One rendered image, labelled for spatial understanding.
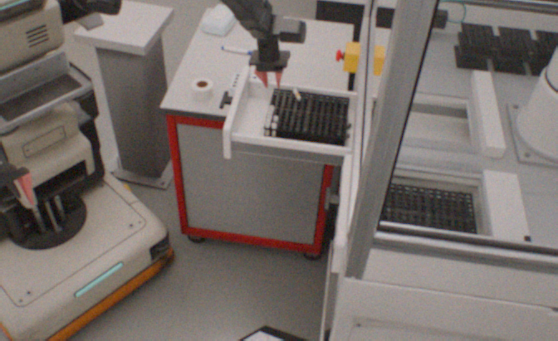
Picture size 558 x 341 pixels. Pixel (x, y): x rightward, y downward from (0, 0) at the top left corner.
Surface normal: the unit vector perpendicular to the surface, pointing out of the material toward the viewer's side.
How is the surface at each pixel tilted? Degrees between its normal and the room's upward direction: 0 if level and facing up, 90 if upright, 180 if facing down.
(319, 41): 0
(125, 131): 90
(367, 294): 90
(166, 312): 0
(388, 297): 90
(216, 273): 0
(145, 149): 90
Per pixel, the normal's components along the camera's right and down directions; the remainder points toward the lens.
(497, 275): -0.15, 0.69
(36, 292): 0.04, -0.71
